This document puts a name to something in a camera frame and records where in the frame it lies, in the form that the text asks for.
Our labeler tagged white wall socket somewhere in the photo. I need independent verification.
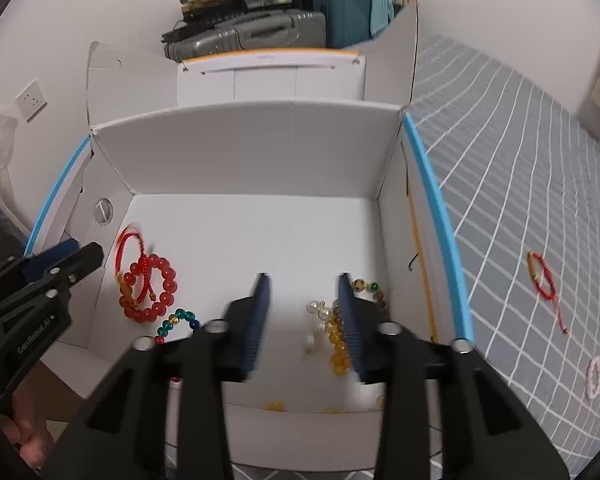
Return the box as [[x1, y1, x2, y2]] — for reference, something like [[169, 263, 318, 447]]
[[15, 78, 49, 124]]

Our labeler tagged red cord bracelet gold tube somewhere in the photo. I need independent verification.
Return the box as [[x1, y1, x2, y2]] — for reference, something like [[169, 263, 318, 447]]
[[113, 224, 162, 312]]

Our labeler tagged brown bead bracelet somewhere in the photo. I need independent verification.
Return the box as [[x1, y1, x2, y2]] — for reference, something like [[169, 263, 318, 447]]
[[349, 277, 392, 319]]

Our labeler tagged teal suitcase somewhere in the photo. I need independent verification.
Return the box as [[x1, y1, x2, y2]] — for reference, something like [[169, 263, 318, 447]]
[[291, 0, 382, 52]]

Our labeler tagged thin red cord bracelet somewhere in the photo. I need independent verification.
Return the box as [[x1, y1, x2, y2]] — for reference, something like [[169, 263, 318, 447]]
[[526, 251, 572, 337]]

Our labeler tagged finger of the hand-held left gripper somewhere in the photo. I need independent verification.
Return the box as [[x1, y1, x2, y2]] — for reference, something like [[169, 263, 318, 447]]
[[0, 242, 104, 332], [0, 239, 82, 292]]

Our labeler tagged multicoloured bead bracelet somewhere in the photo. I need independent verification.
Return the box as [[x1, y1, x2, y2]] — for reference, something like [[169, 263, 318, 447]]
[[153, 308, 201, 347]]

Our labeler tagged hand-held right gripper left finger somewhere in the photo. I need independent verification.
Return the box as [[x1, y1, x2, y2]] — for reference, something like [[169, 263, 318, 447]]
[[40, 272, 272, 480]]

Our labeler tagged red bead bracelet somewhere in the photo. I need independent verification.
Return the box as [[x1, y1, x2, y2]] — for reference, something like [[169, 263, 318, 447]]
[[118, 253, 178, 324]]

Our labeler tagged pearl bracelet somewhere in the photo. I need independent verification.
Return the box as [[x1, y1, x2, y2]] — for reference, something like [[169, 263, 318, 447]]
[[302, 299, 332, 357]]

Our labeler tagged grey suitcase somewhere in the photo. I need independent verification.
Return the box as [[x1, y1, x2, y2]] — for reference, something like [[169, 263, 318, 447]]
[[161, 9, 328, 64]]

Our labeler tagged teal cloth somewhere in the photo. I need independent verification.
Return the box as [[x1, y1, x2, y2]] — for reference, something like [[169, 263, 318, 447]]
[[366, 0, 397, 37]]

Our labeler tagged person's left hand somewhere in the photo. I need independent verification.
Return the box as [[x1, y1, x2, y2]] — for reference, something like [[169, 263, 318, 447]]
[[0, 385, 57, 472]]

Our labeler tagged blue and yellow cardboard box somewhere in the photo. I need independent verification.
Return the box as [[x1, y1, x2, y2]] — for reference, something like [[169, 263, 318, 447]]
[[22, 0, 477, 474]]

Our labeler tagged white bead bracelet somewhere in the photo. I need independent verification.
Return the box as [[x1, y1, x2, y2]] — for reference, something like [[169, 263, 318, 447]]
[[584, 355, 600, 402]]

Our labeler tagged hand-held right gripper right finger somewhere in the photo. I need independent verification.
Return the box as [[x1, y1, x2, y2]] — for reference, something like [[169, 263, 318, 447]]
[[337, 272, 568, 480]]

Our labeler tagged yellow amber bracelet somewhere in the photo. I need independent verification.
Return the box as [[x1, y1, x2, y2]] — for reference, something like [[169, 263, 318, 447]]
[[324, 305, 354, 377]]

